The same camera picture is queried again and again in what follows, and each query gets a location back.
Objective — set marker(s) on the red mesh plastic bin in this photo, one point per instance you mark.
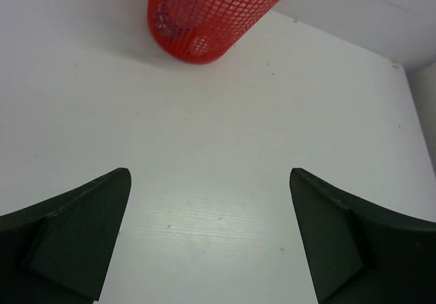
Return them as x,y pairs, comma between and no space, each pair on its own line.
201,31

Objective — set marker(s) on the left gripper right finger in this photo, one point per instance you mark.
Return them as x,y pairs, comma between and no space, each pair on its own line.
358,251

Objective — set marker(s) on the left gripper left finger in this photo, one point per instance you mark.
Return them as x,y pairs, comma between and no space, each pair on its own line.
59,250

